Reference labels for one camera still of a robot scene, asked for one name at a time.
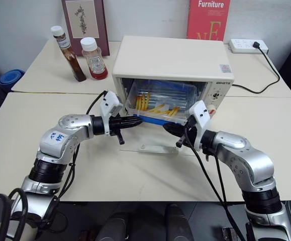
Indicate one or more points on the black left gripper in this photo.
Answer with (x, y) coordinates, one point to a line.
(115, 124)

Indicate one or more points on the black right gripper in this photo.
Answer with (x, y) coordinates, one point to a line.
(189, 134)

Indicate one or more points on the clear food container blue lid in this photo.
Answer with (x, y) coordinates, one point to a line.
(160, 93)

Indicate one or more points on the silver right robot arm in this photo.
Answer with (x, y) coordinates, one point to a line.
(248, 160)

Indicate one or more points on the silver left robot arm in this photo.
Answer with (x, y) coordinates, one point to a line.
(59, 143)

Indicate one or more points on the red oven knob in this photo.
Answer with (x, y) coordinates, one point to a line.
(212, 111)

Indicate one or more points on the oven control knob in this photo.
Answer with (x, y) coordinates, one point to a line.
(216, 95)

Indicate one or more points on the cream toaster oven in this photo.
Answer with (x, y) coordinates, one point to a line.
(173, 57)

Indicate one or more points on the square sticker on oven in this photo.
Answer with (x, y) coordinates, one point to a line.
(225, 68)

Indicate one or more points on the yellow french fry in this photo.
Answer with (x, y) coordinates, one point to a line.
(156, 108)
(173, 111)
(137, 102)
(143, 101)
(148, 100)

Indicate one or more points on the red ketchup bottle white cap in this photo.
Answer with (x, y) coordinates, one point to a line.
(95, 62)

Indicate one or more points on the brown sauce bottle white cap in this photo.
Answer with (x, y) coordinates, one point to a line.
(72, 60)

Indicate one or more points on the white power strip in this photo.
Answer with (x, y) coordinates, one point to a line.
(240, 45)

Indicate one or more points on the maroon book with plant picture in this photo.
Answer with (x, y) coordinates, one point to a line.
(100, 20)

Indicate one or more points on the dark rounded shape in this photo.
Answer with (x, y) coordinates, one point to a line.
(113, 228)

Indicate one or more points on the red furniture book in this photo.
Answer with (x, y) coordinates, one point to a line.
(208, 22)

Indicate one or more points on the blue round stool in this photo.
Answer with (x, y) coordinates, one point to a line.
(10, 77)

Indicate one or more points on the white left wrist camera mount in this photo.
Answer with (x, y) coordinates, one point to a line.
(110, 101)

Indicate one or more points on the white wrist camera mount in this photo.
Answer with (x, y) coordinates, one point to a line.
(110, 101)
(200, 113)

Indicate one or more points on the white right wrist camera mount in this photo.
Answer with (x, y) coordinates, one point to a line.
(200, 113)

